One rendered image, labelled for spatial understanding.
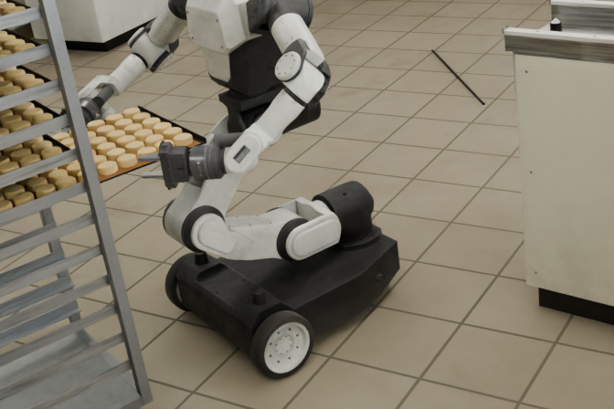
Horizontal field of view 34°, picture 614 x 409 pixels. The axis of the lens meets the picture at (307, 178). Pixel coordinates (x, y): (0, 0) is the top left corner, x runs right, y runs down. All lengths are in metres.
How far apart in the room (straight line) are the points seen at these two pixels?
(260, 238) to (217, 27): 0.69
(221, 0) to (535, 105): 0.92
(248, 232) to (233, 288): 0.20
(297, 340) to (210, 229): 0.43
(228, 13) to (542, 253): 1.18
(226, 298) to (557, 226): 1.02
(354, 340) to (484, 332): 0.40
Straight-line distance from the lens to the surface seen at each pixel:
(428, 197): 3.96
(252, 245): 3.09
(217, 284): 3.19
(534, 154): 2.97
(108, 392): 2.90
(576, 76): 2.81
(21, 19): 2.42
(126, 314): 2.71
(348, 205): 3.25
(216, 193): 2.96
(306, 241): 3.14
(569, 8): 3.11
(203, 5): 2.86
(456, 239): 3.65
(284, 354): 3.03
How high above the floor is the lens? 1.77
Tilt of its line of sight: 25 degrees down
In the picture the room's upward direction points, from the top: 9 degrees counter-clockwise
